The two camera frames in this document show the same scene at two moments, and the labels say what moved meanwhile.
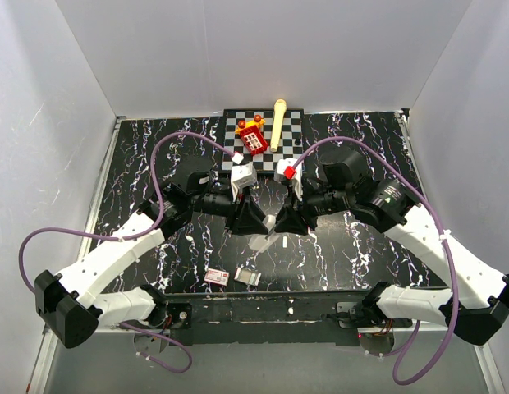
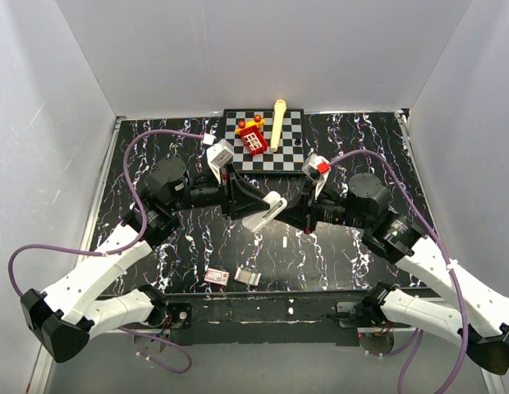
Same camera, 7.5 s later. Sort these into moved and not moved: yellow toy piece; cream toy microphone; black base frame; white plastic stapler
Moved: white plastic stapler
Not moved: cream toy microphone; yellow toy piece; black base frame
